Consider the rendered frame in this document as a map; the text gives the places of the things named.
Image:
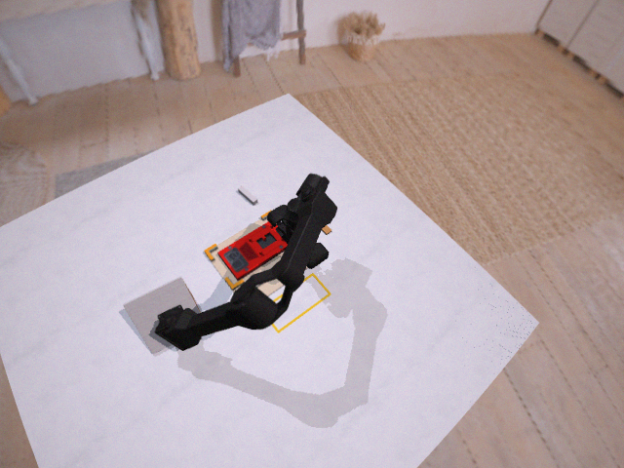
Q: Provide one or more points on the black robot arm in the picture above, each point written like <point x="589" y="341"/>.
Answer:
<point x="248" y="307"/>

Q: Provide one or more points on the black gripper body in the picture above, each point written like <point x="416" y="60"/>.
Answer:
<point x="275" y="218"/>

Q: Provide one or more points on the small white rectangular block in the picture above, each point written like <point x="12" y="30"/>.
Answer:
<point x="246" y="193"/>

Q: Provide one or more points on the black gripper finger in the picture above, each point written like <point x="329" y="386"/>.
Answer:
<point x="282" y="235"/>

